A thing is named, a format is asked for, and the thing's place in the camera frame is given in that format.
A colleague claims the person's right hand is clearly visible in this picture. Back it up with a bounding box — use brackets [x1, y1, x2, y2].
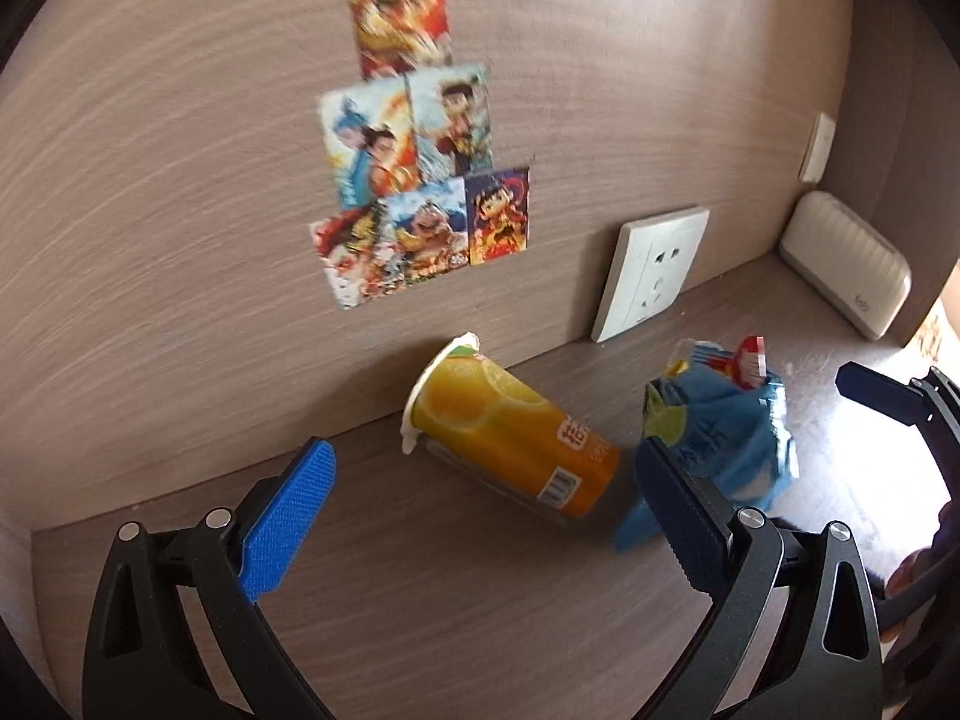
[885, 547, 940, 601]

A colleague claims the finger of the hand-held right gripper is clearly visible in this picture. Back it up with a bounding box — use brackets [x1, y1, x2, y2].
[835, 361, 960, 500]

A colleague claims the white wall socket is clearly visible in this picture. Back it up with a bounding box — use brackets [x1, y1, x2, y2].
[590, 205, 711, 344]

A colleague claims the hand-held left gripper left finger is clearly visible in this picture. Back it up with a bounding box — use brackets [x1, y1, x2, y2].
[81, 437, 337, 720]

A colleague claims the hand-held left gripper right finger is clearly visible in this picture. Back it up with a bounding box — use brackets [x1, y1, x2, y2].
[634, 436, 884, 720]

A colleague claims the blue snack wrapper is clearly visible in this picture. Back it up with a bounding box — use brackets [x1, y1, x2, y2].
[615, 337, 797, 556]

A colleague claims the cluster of cartoon stickers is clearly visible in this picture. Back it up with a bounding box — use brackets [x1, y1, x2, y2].
[310, 0, 533, 311]

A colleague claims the orange drink cup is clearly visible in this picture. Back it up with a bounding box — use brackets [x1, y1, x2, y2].
[401, 331, 623, 525]

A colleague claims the white wall switch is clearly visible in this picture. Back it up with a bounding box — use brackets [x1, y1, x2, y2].
[798, 112, 838, 184]

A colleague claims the white ribbed case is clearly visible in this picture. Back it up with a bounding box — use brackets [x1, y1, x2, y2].
[778, 190, 914, 341]

